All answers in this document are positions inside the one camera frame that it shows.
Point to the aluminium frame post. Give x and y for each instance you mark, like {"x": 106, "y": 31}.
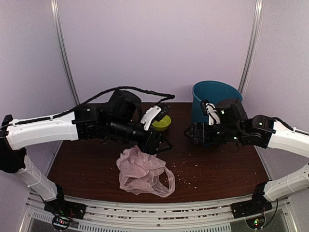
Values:
{"x": 253, "y": 44}
{"x": 63, "y": 52}

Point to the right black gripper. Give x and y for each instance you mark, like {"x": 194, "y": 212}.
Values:
{"x": 205, "y": 139}

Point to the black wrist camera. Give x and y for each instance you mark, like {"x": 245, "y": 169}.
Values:
{"x": 155, "y": 113}
{"x": 208, "y": 109}

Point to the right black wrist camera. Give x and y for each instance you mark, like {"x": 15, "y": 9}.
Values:
{"x": 208, "y": 109}

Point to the aluminium front rail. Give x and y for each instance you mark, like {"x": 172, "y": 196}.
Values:
{"x": 206, "y": 216}

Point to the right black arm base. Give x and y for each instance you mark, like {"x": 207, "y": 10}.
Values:
{"x": 258, "y": 204}

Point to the green plastic bowl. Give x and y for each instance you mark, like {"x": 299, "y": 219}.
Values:
{"x": 163, "y": 124}

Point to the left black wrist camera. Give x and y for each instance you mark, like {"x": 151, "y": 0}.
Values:
{"x": 155, "y": 113}

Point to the pink plastic trash bag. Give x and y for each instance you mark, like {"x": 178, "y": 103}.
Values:
{"x": 143, "y": 173}

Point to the right aluminium frame post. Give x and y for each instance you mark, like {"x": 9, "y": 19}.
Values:
{"x": 253, "y": 44}

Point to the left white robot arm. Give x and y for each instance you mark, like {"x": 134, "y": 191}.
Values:
{"x": 91, "y": 122}

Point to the left aluminium frame post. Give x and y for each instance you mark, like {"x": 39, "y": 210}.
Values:
{"x": 63, "y": 52}

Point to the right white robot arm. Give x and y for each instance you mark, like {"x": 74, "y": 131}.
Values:
{"x": 265, "y": 132}

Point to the blue plastic trash bin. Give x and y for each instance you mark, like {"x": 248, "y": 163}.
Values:
{"x": 227, "y": 101}

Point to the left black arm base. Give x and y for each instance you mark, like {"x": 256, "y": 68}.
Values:
{"x": 65, "y": 213}

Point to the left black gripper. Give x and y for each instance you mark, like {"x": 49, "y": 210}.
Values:
{"x": 151, "y": 149}

